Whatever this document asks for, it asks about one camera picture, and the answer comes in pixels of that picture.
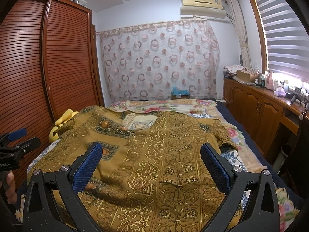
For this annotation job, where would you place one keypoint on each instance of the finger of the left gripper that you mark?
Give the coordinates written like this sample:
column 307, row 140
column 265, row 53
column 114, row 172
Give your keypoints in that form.
column 21, row 149
column 13, row 136

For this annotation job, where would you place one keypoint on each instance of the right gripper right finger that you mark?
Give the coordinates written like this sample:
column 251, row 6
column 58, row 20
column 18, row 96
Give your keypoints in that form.
column 262, row 210

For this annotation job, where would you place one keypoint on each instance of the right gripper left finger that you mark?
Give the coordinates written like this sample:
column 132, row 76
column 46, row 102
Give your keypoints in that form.
column 41, row 211

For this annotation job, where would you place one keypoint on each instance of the gold patterned garment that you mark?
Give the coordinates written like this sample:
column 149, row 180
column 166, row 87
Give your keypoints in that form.
column 76, row 136

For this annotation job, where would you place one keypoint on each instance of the person's left hand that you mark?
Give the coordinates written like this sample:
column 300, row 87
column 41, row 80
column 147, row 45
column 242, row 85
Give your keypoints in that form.
column 10, row 192

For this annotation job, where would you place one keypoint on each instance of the dark blue mattress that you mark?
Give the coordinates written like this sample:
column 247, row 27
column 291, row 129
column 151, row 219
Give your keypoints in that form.
column 253, row 158

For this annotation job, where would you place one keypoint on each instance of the pink floral blanket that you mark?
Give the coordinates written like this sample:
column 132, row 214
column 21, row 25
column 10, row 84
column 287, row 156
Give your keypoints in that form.
column 156, row 178

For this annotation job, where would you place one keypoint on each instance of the blue floral bed sheet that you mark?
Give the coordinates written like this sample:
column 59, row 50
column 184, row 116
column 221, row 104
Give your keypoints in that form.
column 231, row 155

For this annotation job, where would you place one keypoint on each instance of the yellow plush toy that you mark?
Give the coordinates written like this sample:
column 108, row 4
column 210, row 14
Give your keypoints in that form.
column 67, row 115

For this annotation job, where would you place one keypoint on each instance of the wooden louvered wardrobe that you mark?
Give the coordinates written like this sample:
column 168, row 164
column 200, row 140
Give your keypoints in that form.
column 48, row 65

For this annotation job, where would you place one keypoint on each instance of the wooden sideboard cabinet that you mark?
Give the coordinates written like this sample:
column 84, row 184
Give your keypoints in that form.
column 268, row 119

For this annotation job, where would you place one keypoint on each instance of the pink kettle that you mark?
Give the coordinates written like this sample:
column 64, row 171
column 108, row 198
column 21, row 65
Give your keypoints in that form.
column 269, row 81

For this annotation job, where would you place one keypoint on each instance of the cardboard box on cabinet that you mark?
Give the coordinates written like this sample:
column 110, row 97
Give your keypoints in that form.
column 246, row 76

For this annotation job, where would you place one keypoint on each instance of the floral folded cloth pile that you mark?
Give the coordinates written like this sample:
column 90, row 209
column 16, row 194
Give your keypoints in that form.
column 233, row 69

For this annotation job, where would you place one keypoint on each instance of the blue item on box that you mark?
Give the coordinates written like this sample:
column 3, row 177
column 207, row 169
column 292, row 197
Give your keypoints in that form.
column 177, row 93

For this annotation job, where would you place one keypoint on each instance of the pink circle patterned curtain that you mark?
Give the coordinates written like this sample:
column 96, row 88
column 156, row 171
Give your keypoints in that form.
column 146, row 62

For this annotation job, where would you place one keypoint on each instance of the window zebra blind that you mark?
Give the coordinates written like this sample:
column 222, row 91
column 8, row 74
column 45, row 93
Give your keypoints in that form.
column 286, row 38

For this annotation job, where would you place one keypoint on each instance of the beige tied side curtain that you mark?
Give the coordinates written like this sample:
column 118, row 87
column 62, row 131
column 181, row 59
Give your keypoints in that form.
column 240, row 26

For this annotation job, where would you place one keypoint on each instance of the wall air conditioner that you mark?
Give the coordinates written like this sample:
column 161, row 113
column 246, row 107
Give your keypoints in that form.
column 208, row 8

